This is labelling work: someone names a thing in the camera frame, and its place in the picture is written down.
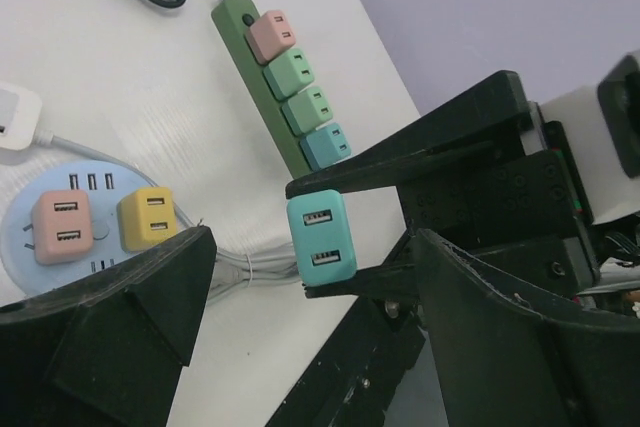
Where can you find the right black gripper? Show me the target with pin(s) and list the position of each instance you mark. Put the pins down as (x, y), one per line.
(502, 184)

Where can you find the round blue power strip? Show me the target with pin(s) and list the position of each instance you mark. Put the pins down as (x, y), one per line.
(106, 184)

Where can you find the green charger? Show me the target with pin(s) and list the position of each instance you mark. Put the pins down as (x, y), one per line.
(288, 74)
(307, 110)

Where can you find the pink charger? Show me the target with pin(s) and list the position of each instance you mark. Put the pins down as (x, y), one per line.
(270, 36)
(62, 226)

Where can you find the white power strip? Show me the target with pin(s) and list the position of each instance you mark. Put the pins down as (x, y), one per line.
(20, 113)

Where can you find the green power strip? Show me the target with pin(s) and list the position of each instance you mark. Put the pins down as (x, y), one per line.
(232, 19)

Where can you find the yellow charger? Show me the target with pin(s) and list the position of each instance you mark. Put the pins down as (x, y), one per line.
(146, 218)

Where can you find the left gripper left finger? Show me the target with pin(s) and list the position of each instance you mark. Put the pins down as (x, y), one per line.
(108, 350)

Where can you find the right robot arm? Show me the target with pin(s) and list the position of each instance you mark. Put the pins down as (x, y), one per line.
(601, 124)

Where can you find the green charger top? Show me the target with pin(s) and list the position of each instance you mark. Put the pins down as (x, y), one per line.
(307, 110)

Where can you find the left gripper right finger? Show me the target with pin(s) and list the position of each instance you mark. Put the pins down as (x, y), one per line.
(508, 353)

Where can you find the green charger bottom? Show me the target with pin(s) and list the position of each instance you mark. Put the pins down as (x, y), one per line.
(288, 74)

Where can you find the teal charger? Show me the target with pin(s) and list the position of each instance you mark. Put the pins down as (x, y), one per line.
(321, 238)
(325, 146)

